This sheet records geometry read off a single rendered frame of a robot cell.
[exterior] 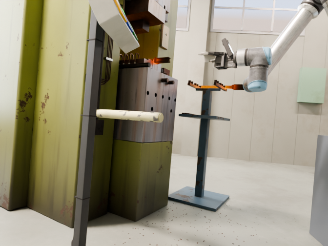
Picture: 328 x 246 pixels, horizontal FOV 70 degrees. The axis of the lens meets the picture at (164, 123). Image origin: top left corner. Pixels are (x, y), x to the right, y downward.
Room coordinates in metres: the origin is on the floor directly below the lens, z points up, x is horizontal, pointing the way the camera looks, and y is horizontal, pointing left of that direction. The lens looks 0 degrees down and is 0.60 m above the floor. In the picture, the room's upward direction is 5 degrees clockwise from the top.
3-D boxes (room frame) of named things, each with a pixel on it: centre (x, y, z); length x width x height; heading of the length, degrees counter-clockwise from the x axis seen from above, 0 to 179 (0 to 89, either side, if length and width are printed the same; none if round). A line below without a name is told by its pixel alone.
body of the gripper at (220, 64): (1.29, -0.31, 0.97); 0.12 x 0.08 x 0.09; 59
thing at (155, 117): (1.17, 0.20, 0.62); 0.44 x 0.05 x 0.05; 59
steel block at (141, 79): (1.67, 0.26, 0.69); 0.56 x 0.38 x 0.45; 59
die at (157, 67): (1.62, 0.28, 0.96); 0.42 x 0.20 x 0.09; 59
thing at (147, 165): (1.67, 0.26, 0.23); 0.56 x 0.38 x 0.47; 59
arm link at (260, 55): (1.20, -0.46, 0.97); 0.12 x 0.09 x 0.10; 59
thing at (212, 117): (1.91, -0.34, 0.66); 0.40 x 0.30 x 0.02; 151
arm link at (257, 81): (1.21, -0.47, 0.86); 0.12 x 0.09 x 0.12; 171
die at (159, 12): (1.62, 0.28, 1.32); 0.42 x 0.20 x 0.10; 59
